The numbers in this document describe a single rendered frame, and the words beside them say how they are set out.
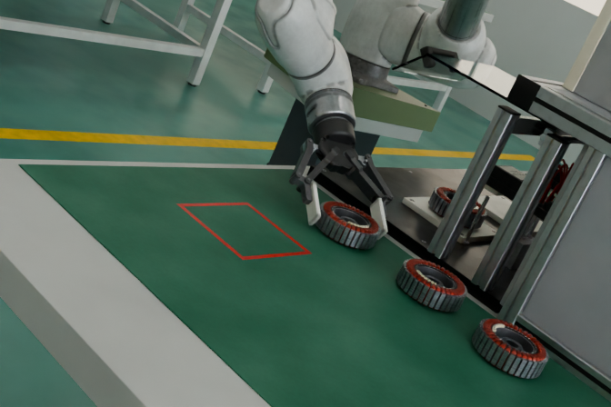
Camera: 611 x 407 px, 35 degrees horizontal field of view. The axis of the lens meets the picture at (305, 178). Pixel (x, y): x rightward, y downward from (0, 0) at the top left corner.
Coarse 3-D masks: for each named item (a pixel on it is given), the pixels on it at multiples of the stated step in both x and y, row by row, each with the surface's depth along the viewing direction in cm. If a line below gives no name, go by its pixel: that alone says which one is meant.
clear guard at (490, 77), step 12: (420, 60) 174; (432, 60) 176; (444, 60) 172; (456, 60) 178; (408, 72) 180; (420, 72) 182; (432, 72) 184; (444, 72) 186; (456, 72) 168; (468, 72) 171; (480, 72) 176; (492, 72) 182; (504, 72) 188; (480, 84) 165; (492, 84) 168; (504, 84) 174; (504, 96) 163
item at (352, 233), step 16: (320, 208) 163; (336, 208) 166; (352, 208) 168; (320, 224) 162; (336, 224) 160; (352, 224) 160; (368, 224) 165; (336, 240) 160; (352, 240) 160; (368, 240) 161
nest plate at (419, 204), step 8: (408, 200) 187; (416, 200) 189; (424, 200) 191; (416, 208) 186; (424, 208) 186; (424, 216) 184; (432, 216) 183; (440, 216) 185; (464, 232) 182; (480, 232) 186; (488, 232) 189; (464, 240) 180; (472, 240) 182; (480, 240) 185; (488, 240) 188
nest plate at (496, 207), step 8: (480, 200) 207; (488, 200) 210; (496, 200) 212; (504, 200) 215; (488, 208) 204; (496, 208) 206; (504, 208) 209; (496, 216) 202; (504, 216) 203; (536, 232) 202
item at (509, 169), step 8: (496, 168) 179; (504, 168) 180; (512, 168) 182; (496, 176) 179; (504, 176) 179; (512, 176) 177; (520, 176) 179; (488, 184) 180; (496, 184) 179; (504, 184) 178; (512, 184) 177; (520, 184) 177; (496, 192) 180; (504, 192) 178; (512, 192) 177; (512, 200) 177; (536, 208) 174; (544, 208) 174; (536, 216) 174; (544, 216) 173; (528, 224) 178; (536, 224) 180; (528, 232) 181
